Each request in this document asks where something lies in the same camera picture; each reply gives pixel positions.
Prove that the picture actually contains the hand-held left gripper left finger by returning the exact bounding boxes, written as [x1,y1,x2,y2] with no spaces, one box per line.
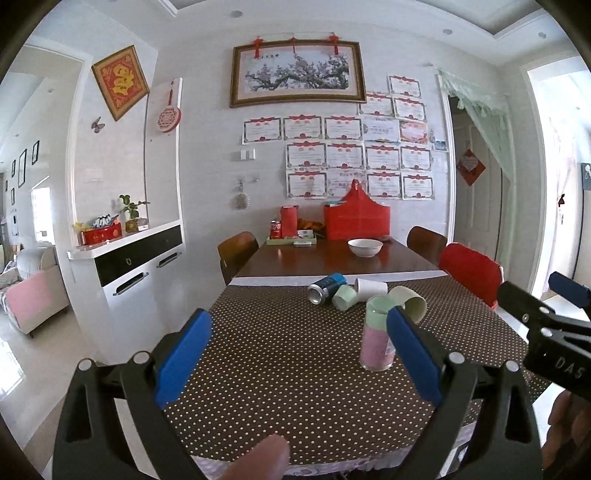
[52,308,215,480]

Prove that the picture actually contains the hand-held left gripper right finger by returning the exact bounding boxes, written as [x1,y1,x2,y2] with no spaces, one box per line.
[386,305,544,480]

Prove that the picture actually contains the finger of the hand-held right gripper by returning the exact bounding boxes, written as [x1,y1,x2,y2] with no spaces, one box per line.
[497,280,557,334]
[548,271,591,321]

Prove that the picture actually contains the pink and green cup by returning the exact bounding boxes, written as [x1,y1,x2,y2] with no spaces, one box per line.
[359,295,397,372]

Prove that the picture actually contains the cream cup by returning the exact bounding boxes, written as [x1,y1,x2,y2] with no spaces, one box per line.
[387,286,428,323]

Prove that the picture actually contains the white paper cup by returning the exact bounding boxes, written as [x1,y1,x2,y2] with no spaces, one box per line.
[353,277,389,297]

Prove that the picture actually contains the pale green cup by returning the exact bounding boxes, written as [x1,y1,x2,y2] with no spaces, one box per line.
[332,285,358,312]

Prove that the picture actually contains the person's right hand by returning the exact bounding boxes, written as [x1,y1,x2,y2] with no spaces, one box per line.
[541,390,591,470]

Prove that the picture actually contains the person's left hand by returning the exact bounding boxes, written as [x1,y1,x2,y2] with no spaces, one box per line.
[216,433,291,480]

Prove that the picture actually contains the red covered chair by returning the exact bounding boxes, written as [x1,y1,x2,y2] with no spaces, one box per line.
[438,243,505,310]

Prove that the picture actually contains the white door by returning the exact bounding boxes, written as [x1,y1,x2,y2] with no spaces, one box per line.
[452,105,505,265]

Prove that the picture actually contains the white sideboard cabinet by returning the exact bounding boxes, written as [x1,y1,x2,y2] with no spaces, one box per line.
[66,217,186,367]

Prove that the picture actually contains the brown polka dot tablecloth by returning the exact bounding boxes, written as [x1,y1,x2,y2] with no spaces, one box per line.
[159,272,555,467]

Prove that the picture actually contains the brown wooden chair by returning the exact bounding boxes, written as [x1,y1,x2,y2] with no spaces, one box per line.
[407,226,448,267]
[218,231,260,285]

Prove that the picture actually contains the blue drink can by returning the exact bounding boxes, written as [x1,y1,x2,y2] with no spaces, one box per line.
[307,272,347,305]

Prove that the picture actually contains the white bowl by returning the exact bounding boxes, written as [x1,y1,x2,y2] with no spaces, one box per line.
[348,238,384,257]

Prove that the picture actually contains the red diamond door decoration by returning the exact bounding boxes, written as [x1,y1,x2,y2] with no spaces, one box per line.
[456,148,487,187]

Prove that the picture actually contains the red tin box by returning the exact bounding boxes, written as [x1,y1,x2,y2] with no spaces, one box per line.
[82,224,123,245]

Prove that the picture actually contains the red gift bag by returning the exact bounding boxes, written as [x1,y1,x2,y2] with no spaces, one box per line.
[322,179,392,241]

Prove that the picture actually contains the small potted plant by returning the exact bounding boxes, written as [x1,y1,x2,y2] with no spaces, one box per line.
[119,194,151,233]

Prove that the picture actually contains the green serving tray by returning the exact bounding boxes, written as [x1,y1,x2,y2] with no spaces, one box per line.
[266,233,317,247]

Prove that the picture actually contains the green lace door curtain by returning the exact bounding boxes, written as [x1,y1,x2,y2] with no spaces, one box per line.
[435,67,519,289]

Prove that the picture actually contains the pink blanket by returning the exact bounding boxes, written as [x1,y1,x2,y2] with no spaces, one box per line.
[6,269,54,326]

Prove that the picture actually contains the white sofa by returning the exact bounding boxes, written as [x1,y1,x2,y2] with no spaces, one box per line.
[0,244,71,339]

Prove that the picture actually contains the red carton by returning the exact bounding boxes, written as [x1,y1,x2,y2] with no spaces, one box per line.
[280,205,299,237]

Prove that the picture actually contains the white curved partition panel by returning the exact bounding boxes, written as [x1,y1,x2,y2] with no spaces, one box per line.
[66,78,184,252]

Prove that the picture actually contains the round red hanging ornament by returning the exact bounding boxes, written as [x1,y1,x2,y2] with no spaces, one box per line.
[157,80,182,136]

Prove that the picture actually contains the red and gold framed calligraphy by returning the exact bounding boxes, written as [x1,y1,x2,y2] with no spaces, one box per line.
[91,45,151,122]

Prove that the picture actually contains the framed plum blossom painting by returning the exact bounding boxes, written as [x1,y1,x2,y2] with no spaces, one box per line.
[229,40,367,109]

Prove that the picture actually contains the group of wall certificates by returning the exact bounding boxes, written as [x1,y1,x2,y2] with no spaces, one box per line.
[241,74,437,202]

